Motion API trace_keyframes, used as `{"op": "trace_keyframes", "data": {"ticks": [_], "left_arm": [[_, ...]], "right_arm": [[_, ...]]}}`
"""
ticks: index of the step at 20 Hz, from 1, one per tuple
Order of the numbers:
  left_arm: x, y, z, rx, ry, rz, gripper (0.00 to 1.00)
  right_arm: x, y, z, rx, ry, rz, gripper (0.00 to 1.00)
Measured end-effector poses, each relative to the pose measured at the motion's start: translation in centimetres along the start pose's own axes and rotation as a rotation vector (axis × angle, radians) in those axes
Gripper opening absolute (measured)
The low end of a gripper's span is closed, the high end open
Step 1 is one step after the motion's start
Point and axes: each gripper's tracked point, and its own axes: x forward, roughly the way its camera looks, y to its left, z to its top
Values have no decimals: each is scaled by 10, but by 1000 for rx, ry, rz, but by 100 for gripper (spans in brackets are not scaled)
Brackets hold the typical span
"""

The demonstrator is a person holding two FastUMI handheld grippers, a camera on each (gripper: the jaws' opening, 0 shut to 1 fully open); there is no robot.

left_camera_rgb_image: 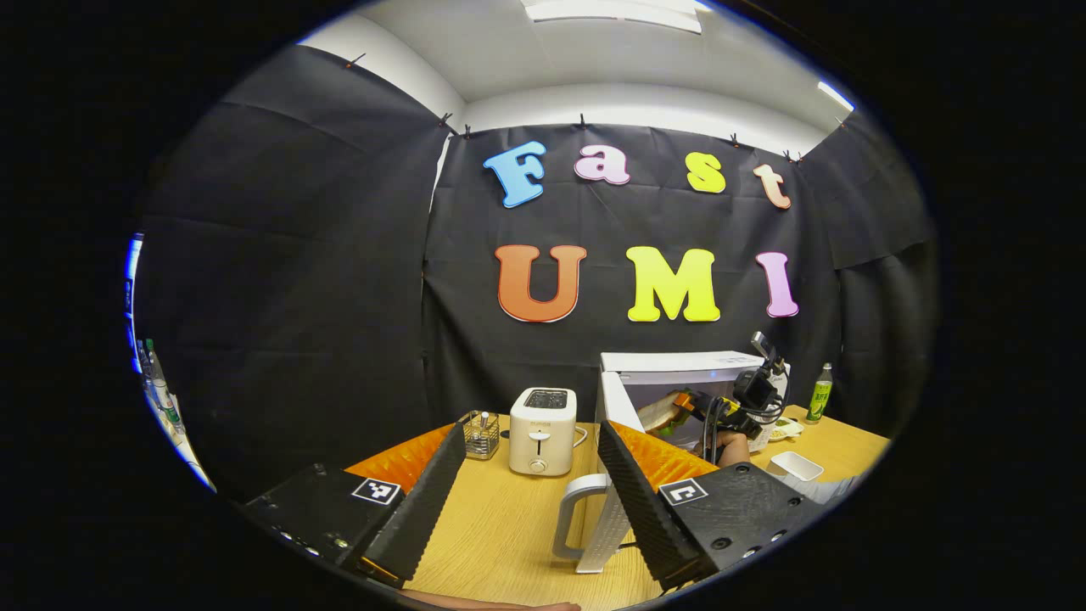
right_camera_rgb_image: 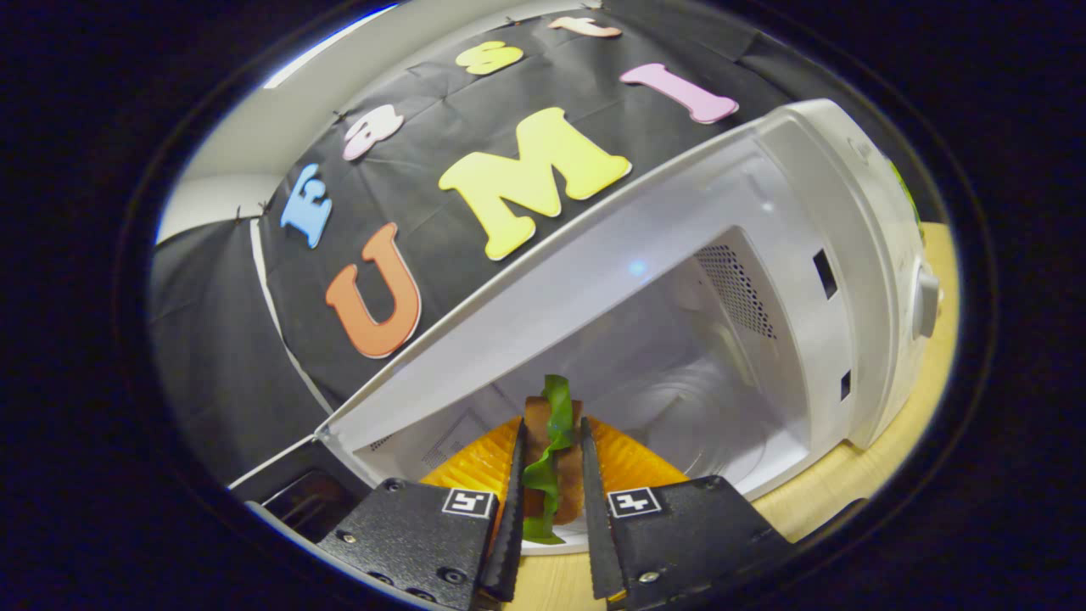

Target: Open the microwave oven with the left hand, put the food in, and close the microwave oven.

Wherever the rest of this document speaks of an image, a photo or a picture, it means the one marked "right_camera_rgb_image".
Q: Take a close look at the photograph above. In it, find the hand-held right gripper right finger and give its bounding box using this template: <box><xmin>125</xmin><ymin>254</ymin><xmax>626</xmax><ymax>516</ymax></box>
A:
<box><xmin>579</xmin><ymin>414</ymin><xmax>794</xmax><ymax>611</ymax></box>

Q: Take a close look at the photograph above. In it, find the bread and lettuce sandwich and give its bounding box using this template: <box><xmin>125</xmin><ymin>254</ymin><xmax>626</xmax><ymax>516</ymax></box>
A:
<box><xmin>522</xmin><ymin>374</ymin><xmax>586</xmax><ymax>546</ymax></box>

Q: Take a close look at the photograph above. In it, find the white microwave oven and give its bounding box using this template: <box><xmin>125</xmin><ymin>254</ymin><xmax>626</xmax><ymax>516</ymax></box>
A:
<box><xmin>229</xmin><ymin>98</ymin><xmax>943</xmax><ymax>557</ymax></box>

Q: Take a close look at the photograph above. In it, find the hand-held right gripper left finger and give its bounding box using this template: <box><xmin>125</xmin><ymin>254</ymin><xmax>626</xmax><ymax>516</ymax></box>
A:
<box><xmin>316</xmin><ymin>416</ymin><xmax>529</xmax><ymax>611</ymax></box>

